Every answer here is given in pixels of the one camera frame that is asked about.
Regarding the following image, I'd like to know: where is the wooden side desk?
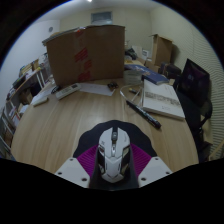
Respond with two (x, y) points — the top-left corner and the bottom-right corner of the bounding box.
(6, 59), (51, 101)

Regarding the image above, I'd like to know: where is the white open book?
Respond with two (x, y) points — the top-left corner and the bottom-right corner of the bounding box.
(141, 78), (186, 121)

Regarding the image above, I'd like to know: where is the large brown cardboard box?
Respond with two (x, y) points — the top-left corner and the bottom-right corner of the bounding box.
(42, 24), (126, 88)

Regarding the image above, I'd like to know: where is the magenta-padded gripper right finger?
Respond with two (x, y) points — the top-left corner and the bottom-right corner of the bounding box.
(128, 143), (173, 189)

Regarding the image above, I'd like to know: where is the white thin cable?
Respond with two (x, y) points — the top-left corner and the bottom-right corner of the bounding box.
(119, 83), (144, 104)

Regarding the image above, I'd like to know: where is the tall open cardboard box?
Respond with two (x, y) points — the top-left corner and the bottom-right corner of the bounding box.
(150, 33), (174, 67)

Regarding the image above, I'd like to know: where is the grey door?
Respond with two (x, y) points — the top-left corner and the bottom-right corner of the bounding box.
(90, 11), (113, 25)

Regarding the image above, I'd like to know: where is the white paper sheet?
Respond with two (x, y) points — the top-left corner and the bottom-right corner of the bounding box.
(79, 82), (116, 97)

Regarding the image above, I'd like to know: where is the black coiled cable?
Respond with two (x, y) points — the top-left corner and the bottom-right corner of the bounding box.
(107, 80), (120, 90)

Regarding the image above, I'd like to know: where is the blue book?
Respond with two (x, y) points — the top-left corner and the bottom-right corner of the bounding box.
(124, 63), (170, 86)

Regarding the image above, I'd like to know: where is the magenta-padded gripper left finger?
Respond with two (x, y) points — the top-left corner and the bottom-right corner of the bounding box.
(54, 144), (100, 189)

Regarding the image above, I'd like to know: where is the black mouse pad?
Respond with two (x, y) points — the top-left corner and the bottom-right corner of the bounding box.
(72, 119), (158, 191)

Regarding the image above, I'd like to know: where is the black marker pen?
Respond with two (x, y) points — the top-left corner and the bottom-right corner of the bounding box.
(125, 99), (163, 130)

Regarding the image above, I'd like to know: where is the shelf unit with books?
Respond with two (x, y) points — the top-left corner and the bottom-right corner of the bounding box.
(0, 106), (21, 161)

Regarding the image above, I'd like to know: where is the dark flat monitor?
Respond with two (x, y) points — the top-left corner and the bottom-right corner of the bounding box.
(176, 58), (212, 108)

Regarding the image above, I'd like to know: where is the white gaming computer mouse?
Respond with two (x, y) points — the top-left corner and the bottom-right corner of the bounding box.
(96, 126), (132, 184)

